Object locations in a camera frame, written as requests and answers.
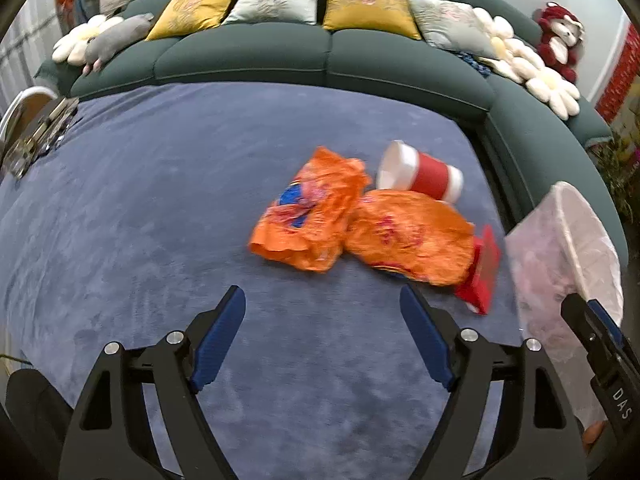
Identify trash bin with white liner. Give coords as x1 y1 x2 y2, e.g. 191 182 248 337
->
504 181 626 456

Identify blue table blanket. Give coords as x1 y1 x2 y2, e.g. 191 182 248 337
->
0 82 531 480

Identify orange-red plastic bag blue print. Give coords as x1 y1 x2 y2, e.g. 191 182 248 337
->
248 146 372 273

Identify red envelope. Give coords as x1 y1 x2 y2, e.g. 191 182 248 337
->
455 225 502 316

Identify red white paper cup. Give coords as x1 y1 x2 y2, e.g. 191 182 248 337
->
375 140 464 204

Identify white curtain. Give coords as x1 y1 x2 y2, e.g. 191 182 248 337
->
0 0 66 111

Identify white framed chair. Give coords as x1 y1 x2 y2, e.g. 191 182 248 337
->
0 86 58 161

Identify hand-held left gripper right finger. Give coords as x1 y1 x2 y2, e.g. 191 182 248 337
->
400 285 588 480

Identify blue patterned cloth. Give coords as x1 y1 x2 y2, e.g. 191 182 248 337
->
452 50 493 78

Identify white flower cushion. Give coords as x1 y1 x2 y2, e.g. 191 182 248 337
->
51 14 123 66
472 7 543 83
520 55 582 121

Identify teal curved sofa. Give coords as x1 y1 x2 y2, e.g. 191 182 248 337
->
35 0 628 271

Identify red wall banner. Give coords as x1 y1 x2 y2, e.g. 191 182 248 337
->
595 57 640 123

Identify yellow embroidered cushion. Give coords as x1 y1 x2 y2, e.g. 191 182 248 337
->
322 0 422 41
145 0 244 42

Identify potted green plants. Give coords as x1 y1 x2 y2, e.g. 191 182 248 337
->
597 130 640 221

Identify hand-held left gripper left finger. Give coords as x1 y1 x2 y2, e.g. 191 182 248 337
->
60 285 247 480

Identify grey mouse plush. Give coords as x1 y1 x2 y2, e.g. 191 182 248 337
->
82 12 156 77

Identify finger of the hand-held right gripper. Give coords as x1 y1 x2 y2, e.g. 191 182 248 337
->
587 299 633 361
561 292 608 386

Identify red teddy bear plush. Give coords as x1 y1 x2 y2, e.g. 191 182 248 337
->
532 2 586 83

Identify plain orange-red plastic bag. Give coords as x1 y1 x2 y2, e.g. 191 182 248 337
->
345 190 476 287

